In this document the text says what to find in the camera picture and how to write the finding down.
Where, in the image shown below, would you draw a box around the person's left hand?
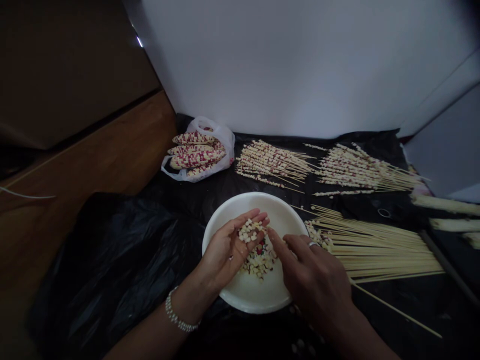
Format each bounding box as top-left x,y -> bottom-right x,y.
187,209 -> 271,301

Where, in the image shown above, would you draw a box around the person's right hand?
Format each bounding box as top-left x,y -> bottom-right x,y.
266,226 -> 356,320

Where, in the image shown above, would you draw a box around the handful of corn kernels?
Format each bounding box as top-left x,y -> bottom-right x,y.
237,218 -> 269,245

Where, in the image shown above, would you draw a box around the bunch of half-filled skewers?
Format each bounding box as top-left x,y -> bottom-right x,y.
304,218 -> 335,253

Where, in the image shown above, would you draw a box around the heap of corn kernels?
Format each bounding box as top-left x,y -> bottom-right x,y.
237,236 -> 281,283

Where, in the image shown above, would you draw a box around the small pile of corn skewers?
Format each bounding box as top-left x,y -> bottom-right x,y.
235,139 -> 320,194

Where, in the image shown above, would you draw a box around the red and white corn cob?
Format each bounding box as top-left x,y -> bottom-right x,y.
172,130 -> 216,146
170,148 -> 227,169
185,160 -> 227,180
167,140 -> 226,156

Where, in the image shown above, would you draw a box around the white round bowl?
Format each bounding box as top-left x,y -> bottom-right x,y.
201,191 -> 312,314

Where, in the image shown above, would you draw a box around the white plastic bag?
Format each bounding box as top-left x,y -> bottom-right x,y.
160,115 -> 236,184

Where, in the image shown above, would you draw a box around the pile of bare bamboo skewers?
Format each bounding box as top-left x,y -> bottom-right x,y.
291,203 -> 447,285

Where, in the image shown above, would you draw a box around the large pile of corn skewers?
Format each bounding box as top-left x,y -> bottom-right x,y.
302,142 -> 432,199

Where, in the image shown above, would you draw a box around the scattered spilled corn kernels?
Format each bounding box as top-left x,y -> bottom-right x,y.
289,302 -> 328,358

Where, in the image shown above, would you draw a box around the single bamboo stick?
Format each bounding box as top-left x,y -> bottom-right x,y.
350,281 -> 444,339

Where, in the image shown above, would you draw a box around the black plastic sheet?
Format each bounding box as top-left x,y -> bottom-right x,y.
28,112 -> 480,360

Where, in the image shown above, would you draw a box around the dark thin rod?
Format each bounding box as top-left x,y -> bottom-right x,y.
418,229 -> 480,309

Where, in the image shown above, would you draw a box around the white box panel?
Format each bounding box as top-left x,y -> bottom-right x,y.
396,47 -> 480,204

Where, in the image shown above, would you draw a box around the dark brown cabinet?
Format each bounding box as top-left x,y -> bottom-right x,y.
0,0 -> 167,152

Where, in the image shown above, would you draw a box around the white cable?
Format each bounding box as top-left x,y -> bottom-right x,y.
0,185 -> 58,200

